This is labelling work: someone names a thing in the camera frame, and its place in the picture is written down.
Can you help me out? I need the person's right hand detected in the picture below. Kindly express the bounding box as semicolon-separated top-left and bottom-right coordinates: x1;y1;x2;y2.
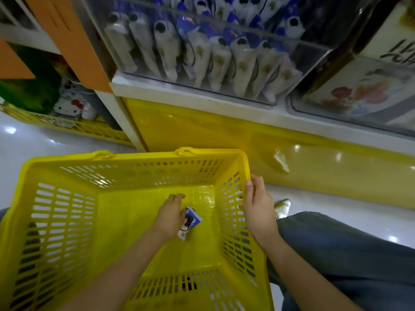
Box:
241;174;280;249

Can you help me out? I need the person's left hand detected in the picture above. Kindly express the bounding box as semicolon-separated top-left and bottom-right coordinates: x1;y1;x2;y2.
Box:
152;193;187;244

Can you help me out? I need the small blue white packet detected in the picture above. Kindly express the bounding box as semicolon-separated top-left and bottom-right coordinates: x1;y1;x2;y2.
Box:
177;206;203;242

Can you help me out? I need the yellow plastic shopping basket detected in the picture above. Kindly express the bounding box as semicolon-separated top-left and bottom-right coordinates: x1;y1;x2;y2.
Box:
0;147;275;311

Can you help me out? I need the person's left forearm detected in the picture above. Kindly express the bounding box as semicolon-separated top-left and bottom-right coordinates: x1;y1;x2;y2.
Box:
60;228;177;311

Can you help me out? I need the person's right forearm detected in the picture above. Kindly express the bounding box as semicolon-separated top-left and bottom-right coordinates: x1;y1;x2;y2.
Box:
258;236;362;311

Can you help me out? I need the person's light shoe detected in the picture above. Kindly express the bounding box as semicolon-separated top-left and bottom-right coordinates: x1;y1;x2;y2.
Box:
274;199;292;219

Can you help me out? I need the yellow glossy base panel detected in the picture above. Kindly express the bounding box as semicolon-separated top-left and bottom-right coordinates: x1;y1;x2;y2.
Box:
123;97;415;210

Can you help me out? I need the white shelf upright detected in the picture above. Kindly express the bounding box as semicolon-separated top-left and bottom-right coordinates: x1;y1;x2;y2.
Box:
95;90;149;153

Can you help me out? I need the white shelf board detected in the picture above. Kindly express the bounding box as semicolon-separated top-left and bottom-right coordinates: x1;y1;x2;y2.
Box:
110;72;415;156

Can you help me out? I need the person's blue jeans leg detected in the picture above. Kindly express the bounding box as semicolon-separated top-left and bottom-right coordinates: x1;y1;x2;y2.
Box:
267;212;415;311

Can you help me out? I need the row of white blue packets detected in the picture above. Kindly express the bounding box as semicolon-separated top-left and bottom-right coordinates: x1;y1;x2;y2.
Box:
104;0;307;104

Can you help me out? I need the white cat plush toy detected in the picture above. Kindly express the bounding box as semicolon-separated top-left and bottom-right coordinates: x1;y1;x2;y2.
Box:
53;80;98;121

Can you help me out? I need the floral print flat item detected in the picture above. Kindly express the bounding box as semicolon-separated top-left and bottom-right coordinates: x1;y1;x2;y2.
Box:
306;56;415;122

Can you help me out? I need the clear acrylic display bin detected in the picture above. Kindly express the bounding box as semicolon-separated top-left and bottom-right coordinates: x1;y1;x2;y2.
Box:
70;0;385;106

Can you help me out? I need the clear bin with floral items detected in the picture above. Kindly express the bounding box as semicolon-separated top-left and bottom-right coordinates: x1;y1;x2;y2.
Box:
287;0;415;137

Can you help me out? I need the green plush toy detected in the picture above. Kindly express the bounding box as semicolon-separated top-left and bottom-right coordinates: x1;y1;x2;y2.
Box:
0;44;63;114

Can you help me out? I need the large orange panel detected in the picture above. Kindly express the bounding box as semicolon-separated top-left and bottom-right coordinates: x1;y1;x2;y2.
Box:
22;0;113;94

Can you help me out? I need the small orange panel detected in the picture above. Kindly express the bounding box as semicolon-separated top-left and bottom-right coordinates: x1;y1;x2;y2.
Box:
0;38;36;80

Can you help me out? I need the yellow wire basket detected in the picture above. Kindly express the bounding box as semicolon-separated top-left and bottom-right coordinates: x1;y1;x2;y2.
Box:
0;103;134;147

